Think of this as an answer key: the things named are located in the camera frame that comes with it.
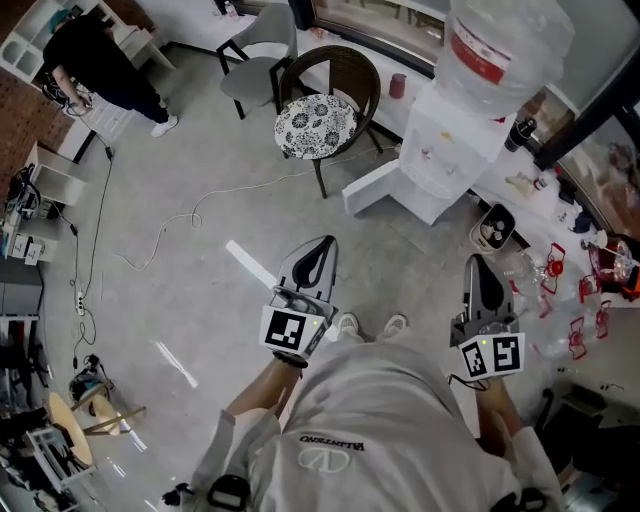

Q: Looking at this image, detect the white metal rack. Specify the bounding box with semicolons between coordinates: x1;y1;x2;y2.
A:
24;427;96;494

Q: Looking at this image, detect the black bead bracelet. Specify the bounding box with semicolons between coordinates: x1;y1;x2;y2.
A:
272;349;309;370

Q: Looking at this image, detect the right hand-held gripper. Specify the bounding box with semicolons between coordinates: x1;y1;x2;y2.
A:
448;253;526;382

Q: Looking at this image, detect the black strap buckle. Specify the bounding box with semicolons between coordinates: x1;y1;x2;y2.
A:
207;474;251;512
504;487;549;512

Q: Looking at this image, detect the person's grey shirt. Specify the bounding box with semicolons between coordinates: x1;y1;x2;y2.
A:
192;334;566;512

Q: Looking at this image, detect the person's left forearm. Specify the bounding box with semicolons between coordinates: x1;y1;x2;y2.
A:
227;357;304;419

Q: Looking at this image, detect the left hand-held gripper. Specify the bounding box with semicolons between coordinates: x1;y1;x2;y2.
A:
258;234;339;360

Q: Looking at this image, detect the white water dispenser cabinet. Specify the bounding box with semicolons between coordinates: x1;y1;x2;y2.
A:
399;77;516;226

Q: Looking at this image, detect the white cabinet door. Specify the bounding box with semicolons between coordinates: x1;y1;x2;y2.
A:
342;158;401;217

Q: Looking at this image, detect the white floor cable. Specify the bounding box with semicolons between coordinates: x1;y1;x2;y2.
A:
112;143;401;274

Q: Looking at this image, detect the small white side table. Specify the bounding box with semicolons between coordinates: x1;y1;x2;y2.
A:
24;141;87;206

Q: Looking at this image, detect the beige trash bin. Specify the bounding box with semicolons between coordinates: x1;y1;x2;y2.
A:
469;202;517;251

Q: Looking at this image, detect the teal cable reel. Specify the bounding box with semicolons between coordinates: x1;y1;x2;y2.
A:
68;354;114;401

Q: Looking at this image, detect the dark wicker chair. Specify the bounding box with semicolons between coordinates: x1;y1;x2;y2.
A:
273;44;385;200

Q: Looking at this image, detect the person's left shoe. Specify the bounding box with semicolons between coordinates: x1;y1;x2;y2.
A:
337;312;366;344

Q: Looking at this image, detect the wooden stool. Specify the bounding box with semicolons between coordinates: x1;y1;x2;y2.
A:
47;391;148;466

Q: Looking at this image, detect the beige crumpled cloth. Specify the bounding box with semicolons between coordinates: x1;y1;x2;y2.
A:
505;172;536;199

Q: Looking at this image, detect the floral seat cushion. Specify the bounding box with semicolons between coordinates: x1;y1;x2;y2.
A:
273;94;359;161

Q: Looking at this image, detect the large clear water bottle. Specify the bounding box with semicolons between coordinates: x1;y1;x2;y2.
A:
433;0;576;121

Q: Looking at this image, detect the black thermos bottle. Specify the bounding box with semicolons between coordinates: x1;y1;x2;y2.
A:
503;117;538;153

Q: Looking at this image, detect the person's right forearm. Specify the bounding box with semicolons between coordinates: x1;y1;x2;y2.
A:
474;379;524;456

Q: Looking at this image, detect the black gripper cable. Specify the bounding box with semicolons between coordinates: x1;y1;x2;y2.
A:
447;373;489;392

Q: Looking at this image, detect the grey chair black frame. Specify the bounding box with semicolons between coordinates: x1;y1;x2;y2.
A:
215;2;300;120

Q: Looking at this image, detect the white shelf desk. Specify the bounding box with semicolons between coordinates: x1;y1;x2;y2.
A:
0;0;176;146

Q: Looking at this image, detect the grey box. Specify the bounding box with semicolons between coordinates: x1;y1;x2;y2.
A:
0;279;45;316

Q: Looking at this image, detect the white floor strip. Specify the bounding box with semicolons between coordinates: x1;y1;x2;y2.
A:
225;239;279;286

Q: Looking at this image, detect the black floor cable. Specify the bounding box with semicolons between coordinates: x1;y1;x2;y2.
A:
72;132;116;371

